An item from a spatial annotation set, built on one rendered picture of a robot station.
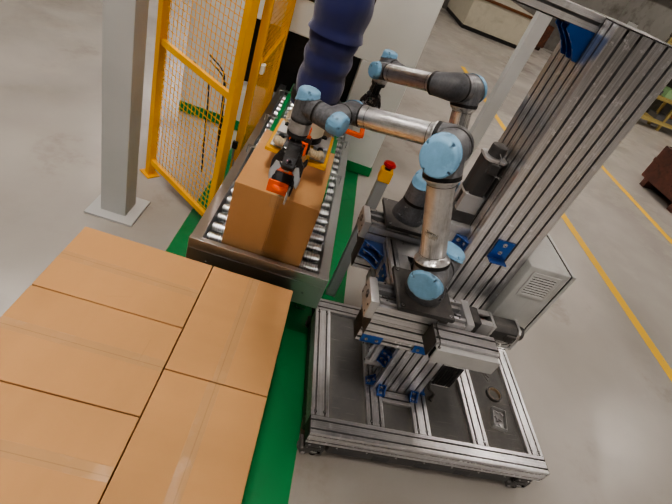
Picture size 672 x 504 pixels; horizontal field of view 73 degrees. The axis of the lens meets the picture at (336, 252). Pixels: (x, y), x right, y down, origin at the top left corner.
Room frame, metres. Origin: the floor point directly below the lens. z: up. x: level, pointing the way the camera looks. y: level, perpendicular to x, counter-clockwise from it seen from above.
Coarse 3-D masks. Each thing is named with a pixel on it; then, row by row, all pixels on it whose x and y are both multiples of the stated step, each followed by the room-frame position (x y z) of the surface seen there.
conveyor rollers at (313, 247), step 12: (276, 108) 3.49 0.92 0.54; (288, 108) 3.59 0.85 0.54; (336, 156) 3.13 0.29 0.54; (336, 168) 2.95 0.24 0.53; (324, 204) 2.42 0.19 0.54; (324, 216) 2.33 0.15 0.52; (216, 228) 1.80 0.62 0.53; (324, 228) 2.17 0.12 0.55; (216, 240) 1.71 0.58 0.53; (312, 240) 2.06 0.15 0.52; (300, 264) 1.79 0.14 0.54; (312, 264) 1.83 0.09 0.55
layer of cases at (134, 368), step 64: (64, 256) 1.22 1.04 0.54; (128, 256) 1.37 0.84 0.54; (0, 320) 0.85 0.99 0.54; (64, 320) 0.95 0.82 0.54; (128, 320) 1.06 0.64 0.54; (192, 320) 1.19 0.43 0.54; (256, 320) 1.33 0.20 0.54; (0, 384) 0.65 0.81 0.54; (64, 384) 0.74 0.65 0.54; (128, 384) 0.82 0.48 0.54; (192, 384) 0.92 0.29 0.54; (256, 384) 1.03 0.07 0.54; (0, 448) 0.49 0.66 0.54; (64, 448) 0.56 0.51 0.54; (128, 448) 0.63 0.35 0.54; (192, 448) 0.71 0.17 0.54
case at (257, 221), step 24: (264, 144) 2.08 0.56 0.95; (264, 168) 1.86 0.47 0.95; (312, 168) 2.05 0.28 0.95; (240, 192) 1.66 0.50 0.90; (264, 192) 1.67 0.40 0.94; (312, 192) 1.83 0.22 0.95; (240, 216) 1.66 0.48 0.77; (264, 216) 1.68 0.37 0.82; (288, 216) 1.69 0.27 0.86; (312, 216) 1.71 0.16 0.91; (240, 240) 1.67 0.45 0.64; (264, 240) 1.68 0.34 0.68; (288, 240) 1.70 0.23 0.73; (288, 264) 1.70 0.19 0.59
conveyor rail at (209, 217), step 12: (276, 96) 3.58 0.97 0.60; (264, 120) 3.07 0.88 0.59; (252, 132) 2.82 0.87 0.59; (252, 144) 2.67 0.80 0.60; (240, 156) 2.46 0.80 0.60; (240, 168) 2.34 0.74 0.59; (228, 180) 2.16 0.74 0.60; (216, 192) 2.00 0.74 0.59; (228, 192) 2.10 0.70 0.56; (216, 204) 1.91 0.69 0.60; (204, 216) 1.77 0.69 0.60; (216, 216) 1.89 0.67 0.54; (204, 228) 1.69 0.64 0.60
